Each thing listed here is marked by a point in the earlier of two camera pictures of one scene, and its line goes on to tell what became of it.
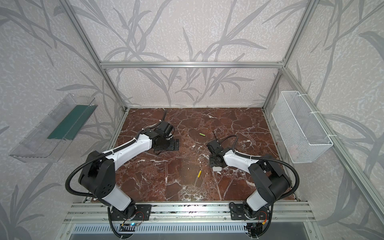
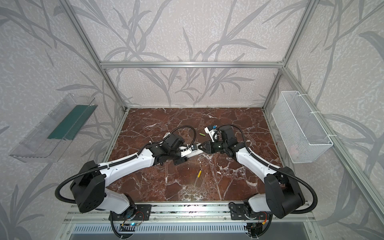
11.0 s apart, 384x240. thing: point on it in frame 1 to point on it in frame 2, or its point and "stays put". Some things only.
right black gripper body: (216, 161) to (213, 145)
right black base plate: (237, 213) stays put
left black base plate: (142, 212) stays put
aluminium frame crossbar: (191, 64) stays put
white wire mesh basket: (303, 136) stays put
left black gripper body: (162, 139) to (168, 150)
